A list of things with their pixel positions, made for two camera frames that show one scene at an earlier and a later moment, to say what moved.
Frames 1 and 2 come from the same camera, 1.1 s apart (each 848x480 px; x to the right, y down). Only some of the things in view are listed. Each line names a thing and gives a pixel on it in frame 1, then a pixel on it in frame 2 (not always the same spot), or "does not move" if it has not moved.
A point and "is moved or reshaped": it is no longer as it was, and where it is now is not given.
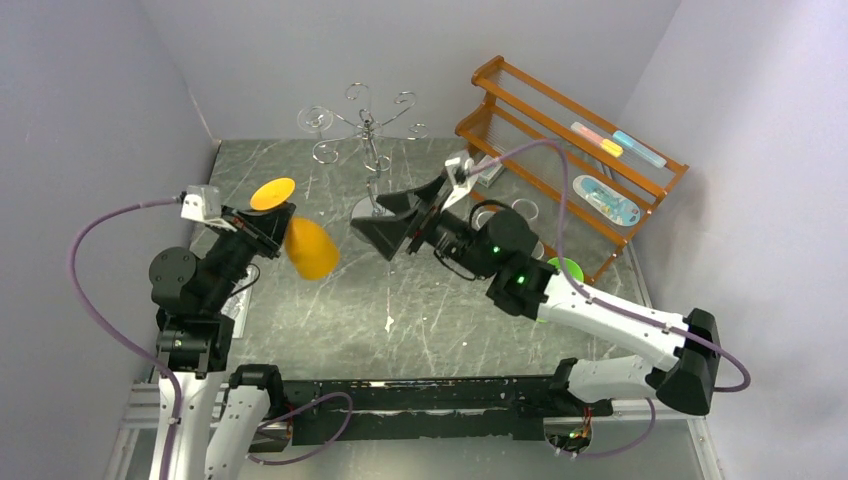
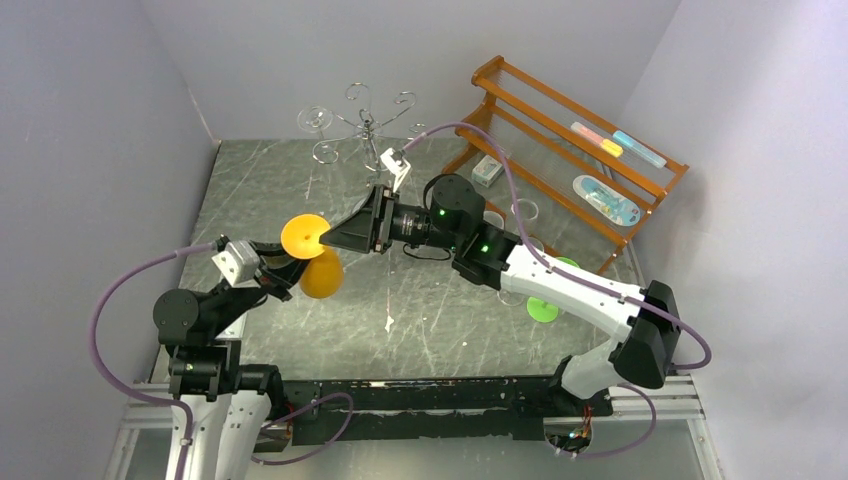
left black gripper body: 233,251 to 272,277
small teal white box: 489,175 does not move
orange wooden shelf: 564,160 does not move
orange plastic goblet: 313,252 is moved or reshaped
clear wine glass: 315,119 does not move
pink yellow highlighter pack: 605,144 does not move
